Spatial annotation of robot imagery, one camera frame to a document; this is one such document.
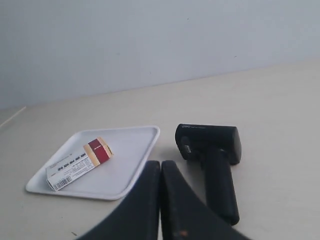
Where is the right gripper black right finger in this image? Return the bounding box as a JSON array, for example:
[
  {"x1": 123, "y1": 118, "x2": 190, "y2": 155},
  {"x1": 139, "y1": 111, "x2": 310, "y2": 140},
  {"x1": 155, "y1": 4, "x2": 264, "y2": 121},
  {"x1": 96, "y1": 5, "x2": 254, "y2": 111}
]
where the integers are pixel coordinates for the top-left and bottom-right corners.
[{"x1": 160, "y1": 160, "x2": 248, "y2": 240}]

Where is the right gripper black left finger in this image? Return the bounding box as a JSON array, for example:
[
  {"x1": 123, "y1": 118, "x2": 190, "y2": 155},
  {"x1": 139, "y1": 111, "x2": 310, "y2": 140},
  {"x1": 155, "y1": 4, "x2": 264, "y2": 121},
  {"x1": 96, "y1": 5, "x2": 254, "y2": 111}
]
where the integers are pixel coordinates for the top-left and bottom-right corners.
[{"x1": 79, "y1": 160, "x2": 160, "y2": 240}]

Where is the black handheld barcode scanner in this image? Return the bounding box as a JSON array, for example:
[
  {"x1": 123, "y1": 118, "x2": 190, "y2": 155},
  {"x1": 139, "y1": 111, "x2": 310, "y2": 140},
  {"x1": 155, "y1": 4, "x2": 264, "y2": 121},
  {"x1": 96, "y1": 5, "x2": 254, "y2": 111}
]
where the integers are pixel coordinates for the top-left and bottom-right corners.
[{"x1": 174, "y1": 123, "x2": 242, "y2": 226}]

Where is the white red medicine box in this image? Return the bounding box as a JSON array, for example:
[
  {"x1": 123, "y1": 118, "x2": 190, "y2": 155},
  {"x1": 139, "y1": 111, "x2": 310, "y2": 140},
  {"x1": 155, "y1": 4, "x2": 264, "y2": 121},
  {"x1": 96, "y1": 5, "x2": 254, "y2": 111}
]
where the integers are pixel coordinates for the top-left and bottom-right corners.
[{"x1": 45, "y1": 137, "x2": 113, "y2": 192}]

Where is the white plastic tray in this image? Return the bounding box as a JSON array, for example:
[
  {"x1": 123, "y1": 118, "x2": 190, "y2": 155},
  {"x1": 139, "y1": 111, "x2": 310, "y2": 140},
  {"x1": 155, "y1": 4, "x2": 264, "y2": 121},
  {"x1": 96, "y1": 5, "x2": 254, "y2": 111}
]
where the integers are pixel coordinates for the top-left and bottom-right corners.
[{"x1": 25, "y1": 126, "x2": 160, "y2": 201}]

